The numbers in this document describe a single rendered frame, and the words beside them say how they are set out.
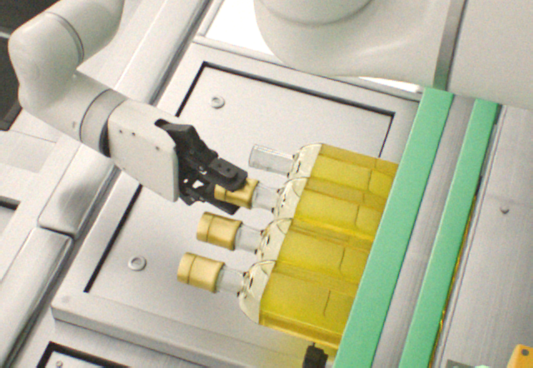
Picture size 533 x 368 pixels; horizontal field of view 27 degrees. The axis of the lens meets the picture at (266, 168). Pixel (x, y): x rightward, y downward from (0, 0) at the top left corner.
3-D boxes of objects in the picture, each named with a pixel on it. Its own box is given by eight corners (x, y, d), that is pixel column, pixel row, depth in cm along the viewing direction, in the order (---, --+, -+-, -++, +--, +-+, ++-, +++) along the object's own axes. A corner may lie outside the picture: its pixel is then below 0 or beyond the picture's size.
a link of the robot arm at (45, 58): (51, -10, 129) (-6, 26, 123) (122, 27, 126) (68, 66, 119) (52, 88, 139) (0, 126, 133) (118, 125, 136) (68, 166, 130)
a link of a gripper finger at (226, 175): (184, 167, 124) (233, 194, 122) (184, 149, 122) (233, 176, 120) (201, 150, 126) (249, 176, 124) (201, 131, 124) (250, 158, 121)
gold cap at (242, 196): (259, 193, 127) (223, 182, 128) (261, 173, 124) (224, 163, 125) (249, 216, 125) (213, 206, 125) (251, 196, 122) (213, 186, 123)
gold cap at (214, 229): (242, 232, 123) (206, 222, 124) (243, 214, 121) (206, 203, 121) (232, 257, 121) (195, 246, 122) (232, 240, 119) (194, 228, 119)
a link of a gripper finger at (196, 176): (175, 201, 131) (206, 203, 127) (156, 170, 128) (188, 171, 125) (188, 186, 132) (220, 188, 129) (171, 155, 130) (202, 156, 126)
